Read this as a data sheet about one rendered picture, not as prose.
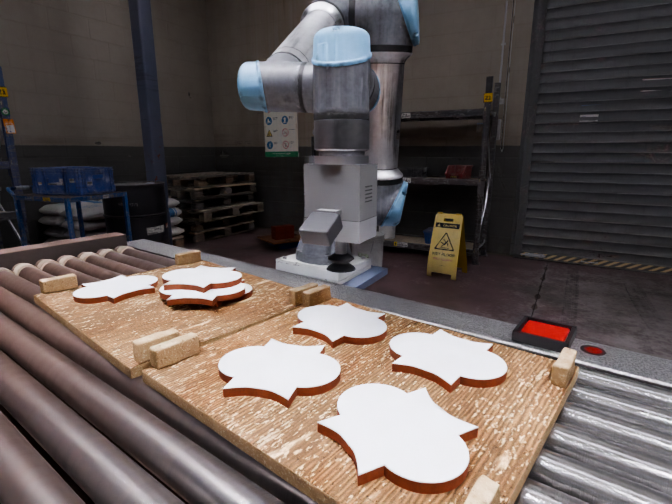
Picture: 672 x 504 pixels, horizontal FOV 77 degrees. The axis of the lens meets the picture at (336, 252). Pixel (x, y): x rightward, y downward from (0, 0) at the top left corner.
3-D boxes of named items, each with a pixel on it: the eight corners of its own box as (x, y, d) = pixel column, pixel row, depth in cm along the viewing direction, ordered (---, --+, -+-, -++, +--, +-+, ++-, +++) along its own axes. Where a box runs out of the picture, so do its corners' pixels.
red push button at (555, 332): (527, 327, 69) (528, 319, 68) (569, 336, 65) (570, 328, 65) (518, 340, 64) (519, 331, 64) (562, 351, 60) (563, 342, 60)
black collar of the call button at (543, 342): (523, 324, 70) (524, 315, 69) (575, 336, 65) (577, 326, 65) (511, 340, 64) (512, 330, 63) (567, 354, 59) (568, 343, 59)
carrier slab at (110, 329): (202, 265, 104) (201, 259, 103) (324, 304, 77) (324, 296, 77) (34, 302, 78) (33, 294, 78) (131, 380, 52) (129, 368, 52)
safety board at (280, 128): (265, 157, 636) (262, 93, 615) (298, 157, 607) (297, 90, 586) (264, 157, 635) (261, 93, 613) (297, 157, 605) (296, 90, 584)
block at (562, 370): (560, 365, 52) (563, 344, 52) (577, 370, 51) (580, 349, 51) (548, 385, 48) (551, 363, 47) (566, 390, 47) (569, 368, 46)
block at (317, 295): (324, 297, 77) (324, 282, 76) (332, 299, 75) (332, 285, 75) (301, 306, 72) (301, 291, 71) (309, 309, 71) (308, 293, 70)
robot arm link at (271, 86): (309, -19, 96) (225, 58, 62) (357, -20, 94) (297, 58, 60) (314, 36, 104) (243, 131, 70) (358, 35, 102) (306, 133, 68)
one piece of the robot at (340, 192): (277, 134, 52) (281, 262, 56) (342, 133, 48) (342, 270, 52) (323, 137, 62) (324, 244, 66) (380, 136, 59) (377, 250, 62)
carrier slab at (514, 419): (327, 303, 78) (327, 295, 77) (578, 377, 52) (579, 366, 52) (142, 382, 51) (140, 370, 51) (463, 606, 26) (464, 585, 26)
